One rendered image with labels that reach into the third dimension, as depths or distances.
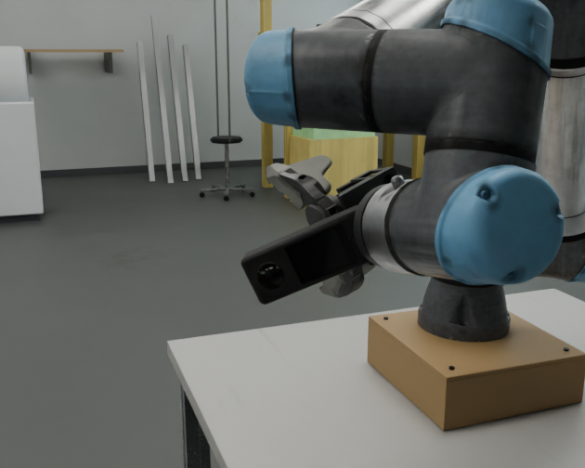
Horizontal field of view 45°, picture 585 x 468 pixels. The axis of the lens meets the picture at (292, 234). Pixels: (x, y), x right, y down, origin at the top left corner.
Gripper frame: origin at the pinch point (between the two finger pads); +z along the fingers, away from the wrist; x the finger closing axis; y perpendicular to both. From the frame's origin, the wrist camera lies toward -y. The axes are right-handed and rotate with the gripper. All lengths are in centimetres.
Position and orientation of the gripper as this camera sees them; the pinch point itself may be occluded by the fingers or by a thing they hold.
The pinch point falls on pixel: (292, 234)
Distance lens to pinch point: 75.1
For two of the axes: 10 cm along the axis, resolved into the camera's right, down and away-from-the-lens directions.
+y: 8.3, -4.6, 3.0
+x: -4.3, -8.9, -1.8
